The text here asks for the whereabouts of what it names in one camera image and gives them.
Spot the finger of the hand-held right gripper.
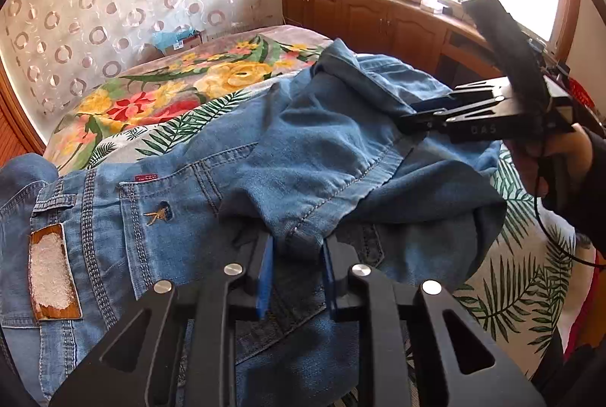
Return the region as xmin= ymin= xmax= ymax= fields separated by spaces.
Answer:
xmin=397 ymin=112 xmax=450 ymax=134
xmin=410 ymin=78 xmax=510 ymax=115

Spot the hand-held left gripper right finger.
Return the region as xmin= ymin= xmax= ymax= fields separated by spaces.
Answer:
xmin=323 ymin=235 xmax=546 ymax=407

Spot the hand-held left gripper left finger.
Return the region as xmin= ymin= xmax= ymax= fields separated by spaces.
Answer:
xmin=47 ymin=232 xmax=275 ymax=407

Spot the blue denim pants dark label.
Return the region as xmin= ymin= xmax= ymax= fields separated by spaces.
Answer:
xmin=184 ymin=222 xmax=427 ymax=407

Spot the light denim pants leather patch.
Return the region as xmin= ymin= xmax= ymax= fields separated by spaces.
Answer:
xmin=0 ymin=39 xmax=509 ymax=407

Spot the person's right hand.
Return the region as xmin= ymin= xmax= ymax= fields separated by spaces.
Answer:
xmin=503 ymin=127 xmax=594 ymax=202

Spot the long wooden cabinet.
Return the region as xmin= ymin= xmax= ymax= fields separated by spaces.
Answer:
xmin=280 ymin=0 xmax=503 ymax=78

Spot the floral blanket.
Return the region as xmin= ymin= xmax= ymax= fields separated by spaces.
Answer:
xmin=42 ymin=24 xmax=334 ymax=173

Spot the small cardboard box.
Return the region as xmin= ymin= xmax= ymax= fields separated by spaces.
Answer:
xmin=163 ymin=33 xmax=205 ymax=57

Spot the box with teal cloth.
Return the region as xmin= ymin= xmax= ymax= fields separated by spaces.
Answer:
xmin=151 ymin=27 xmax=197 ymax=50

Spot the wooden slatted wardrobe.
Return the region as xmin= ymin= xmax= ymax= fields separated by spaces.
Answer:
xmin=0 ymin=66 xmax=48 ymax=164

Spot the black cable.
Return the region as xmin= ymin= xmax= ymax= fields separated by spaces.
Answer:
xmin=533 ymin=151 xmax=606 ymax=268

